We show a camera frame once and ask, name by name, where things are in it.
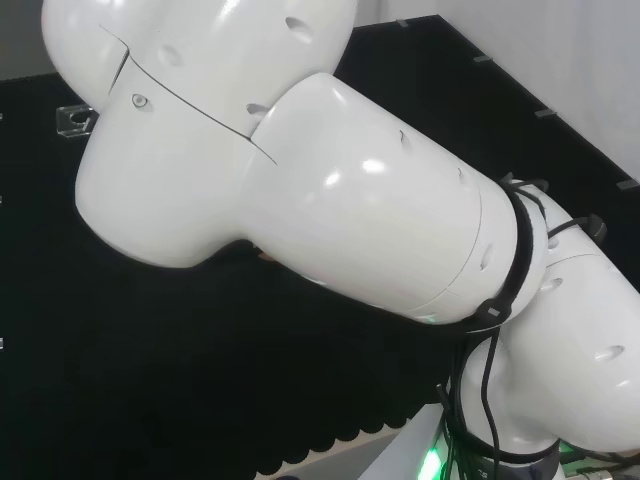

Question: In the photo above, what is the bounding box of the clear acrylic funnel stand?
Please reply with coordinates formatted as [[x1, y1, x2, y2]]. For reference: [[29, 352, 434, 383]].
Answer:
[[55, 103, 100, 139]]

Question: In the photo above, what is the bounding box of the black arm strap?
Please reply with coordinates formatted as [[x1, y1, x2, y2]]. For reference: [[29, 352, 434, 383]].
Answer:
[[474, 172, 551, 332]]

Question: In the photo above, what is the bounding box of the black hanging cable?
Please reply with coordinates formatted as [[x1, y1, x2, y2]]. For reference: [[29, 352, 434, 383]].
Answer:
[[478, 327, 504, 454]]

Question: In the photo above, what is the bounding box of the black bench cloth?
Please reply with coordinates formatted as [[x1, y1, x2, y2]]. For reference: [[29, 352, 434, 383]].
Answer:
[[0, 13, 640, 467]]

